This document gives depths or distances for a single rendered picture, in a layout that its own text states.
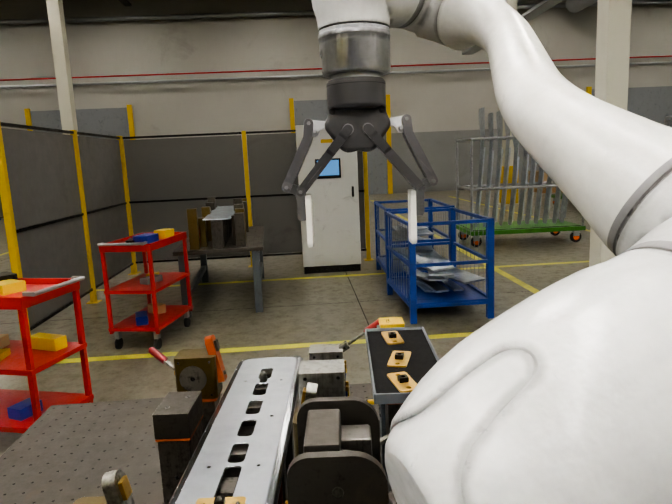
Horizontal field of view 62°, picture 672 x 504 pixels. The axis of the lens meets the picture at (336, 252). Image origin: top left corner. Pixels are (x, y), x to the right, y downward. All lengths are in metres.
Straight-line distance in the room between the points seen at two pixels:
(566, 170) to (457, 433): 0.25
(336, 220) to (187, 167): 2.37
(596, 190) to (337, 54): 0.38
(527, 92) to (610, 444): 0.32
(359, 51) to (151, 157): 7.91
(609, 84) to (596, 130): 4.01
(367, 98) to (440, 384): 0.47
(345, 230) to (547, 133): 7.13
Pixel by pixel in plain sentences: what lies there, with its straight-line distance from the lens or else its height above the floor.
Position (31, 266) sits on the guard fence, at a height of 0.70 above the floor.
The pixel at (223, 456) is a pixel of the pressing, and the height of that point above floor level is 1.00.
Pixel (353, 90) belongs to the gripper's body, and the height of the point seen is 1.64.
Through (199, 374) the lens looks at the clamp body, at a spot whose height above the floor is 1.01.
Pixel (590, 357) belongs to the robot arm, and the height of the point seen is 1.47.
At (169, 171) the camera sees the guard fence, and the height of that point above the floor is 1.47.
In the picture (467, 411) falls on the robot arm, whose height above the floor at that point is 1.44.
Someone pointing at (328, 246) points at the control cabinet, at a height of 0.37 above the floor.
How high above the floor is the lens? 1.57
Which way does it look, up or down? 10 degrees down
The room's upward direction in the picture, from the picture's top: 3 degrees counter-clockwise
